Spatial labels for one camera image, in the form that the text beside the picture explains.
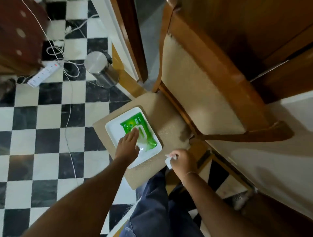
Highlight white power strip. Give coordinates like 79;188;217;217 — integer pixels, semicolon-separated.
27;61;61;88

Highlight wooden chair with beige cushions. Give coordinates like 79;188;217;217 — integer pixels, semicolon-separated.
93;0;294;190

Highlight person's blue jeans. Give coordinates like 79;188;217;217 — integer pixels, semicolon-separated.
119;167;204;237

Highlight person's left forearm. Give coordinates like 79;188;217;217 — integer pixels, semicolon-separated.
22;157;130;237

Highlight person's right forearm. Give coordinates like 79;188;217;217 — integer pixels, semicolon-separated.
182;172;272;237

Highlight thin wrist bracelet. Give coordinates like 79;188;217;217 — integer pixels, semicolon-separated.
182;171;199;184

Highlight white wet wipe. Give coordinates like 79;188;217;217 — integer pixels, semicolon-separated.
164;154;177;170

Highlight steel pedal trash bin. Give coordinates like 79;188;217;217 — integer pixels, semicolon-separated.
84;51;120;89

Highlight long white cable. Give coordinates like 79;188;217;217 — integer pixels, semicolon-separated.
21;0;85;186

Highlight dark red dotted furniture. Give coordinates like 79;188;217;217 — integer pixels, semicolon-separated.
0;0;48;76

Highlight green wet wipes packet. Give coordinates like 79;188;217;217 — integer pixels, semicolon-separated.
120;112;158;151

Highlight white rectangular tray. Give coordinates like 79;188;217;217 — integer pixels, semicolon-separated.
105;107;163;169

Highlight white cable with plug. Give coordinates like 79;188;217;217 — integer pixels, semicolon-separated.
64;14;99;39

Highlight person's left hand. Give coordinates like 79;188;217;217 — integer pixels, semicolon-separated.
114;127;140;167

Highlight dark wooden door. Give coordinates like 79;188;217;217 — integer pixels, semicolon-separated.
110;0;149;83

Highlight brown wooden cabinet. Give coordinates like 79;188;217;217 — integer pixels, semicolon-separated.
171;0;313;104

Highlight person's right hand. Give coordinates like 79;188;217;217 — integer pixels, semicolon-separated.
168;149;199;181

